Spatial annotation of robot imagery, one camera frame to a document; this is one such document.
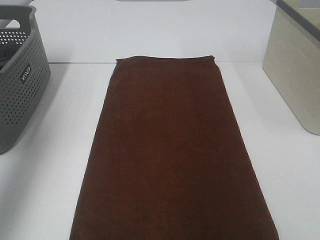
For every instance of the brown towel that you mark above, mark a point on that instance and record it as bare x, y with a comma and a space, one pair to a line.
168, 161

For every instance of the grey perforated plastic basket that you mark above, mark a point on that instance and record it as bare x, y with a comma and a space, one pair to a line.
24, 71

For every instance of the beige plastic bin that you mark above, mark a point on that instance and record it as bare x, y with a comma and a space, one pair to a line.
292, 59

